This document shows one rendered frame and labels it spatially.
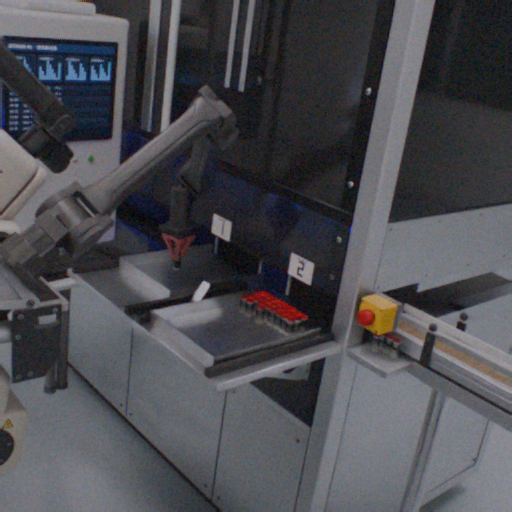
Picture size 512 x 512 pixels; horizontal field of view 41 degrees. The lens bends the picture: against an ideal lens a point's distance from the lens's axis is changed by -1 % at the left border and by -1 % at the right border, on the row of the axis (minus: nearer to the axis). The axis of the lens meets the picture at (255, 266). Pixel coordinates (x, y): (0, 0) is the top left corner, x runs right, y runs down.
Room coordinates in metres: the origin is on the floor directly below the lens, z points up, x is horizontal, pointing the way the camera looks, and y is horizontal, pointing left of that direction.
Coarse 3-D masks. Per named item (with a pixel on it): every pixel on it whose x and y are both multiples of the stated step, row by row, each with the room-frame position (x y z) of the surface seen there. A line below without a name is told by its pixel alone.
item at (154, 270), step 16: (128, 256) 1.86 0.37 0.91; (144, 256) 1.90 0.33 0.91; (160, 256) 1.94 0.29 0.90; (192, 256) 2.02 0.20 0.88; (208, 256) 2.04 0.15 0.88; (128, 272) 1.81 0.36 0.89; (144, 272) 1.75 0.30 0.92; (160, 272) 1.85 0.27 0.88; (176, 272) 1.87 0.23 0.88; (192, 272) 1.89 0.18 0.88; (208, 272) 1.90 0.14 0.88; (224, 272) 1.92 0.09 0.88; (240, 272) 1.94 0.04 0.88; (160, 288) 1.69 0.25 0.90; (176, 288) 1.75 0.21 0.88; (192, 288) 1.71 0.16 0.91; (208, 288) 1.75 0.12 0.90
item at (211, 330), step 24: (168, 312) 1.55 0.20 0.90; (192, 312) 1.61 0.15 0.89; (216, 312) 1.63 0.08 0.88; (168, 336) 1.46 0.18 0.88; (192, 336) 1.48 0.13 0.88; (216, 336) 1.50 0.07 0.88; (240, 336) 1.52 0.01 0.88; (264, 336) 1.54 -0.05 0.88; (288, 336) 1.49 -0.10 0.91; (312, 336) 1.55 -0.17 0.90; (216, 360) 1.34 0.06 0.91
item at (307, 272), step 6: (294, 258) 1.70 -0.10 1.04; (300, 258) 1.69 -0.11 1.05; (294, 264) 1.70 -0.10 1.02; (300, 264) 1.69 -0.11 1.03; (306, 264) 1.67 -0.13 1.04; (312, 264) 1.66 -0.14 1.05; (288, 270) 1.71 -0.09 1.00; (294, 270) 1.70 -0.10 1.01; (300, 270) 1.68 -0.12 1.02; (306, 270) 1.67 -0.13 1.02; (312, 270) 1.65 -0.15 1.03; (300, 276) 1.68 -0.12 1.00; (306, 276) 1.66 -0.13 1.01; (306, 282) 1.66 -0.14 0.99
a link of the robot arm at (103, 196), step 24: (216, 96) 1.34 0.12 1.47; (192, 120) 1.30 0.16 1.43; (216, 120) 1.32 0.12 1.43; (168, 144) 1.26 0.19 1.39; (120, 168) 1.21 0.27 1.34; (144, 168) 1.23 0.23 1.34; (72, 192) 1.17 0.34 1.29; (96, 192) 1.18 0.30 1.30; (120, 192) 1.19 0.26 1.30; (96, 216) 1.16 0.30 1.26; (72, 240) 1.11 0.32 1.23; (96, 240) 1.17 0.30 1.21
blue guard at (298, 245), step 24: (120, 144) 2.36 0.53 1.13; (144, 144) 2.25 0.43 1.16; (168, 168) 2.15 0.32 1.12; (144, 192) 2.24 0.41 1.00; (168, 192) 2.14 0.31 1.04; (216, 192) 1.96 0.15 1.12; (240, 192) 1.88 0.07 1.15; (264, 192) 1.81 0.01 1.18; (192, 216) 2.04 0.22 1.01; (240, 216) 1.87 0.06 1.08; (264, 216) 1.80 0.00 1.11; (288, 216) 1.74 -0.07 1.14; (312, 216) 1.68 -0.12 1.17; (240, 240) 1.87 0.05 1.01; (264, 240) 1.79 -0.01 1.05; (288, 240) 1.73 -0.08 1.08; (312, 240) 1.67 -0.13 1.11; (336, 240) 1.61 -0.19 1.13; (288, 264) 1.72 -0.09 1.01; (336, 264) 1.60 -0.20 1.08; (336, 288) 1.59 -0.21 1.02
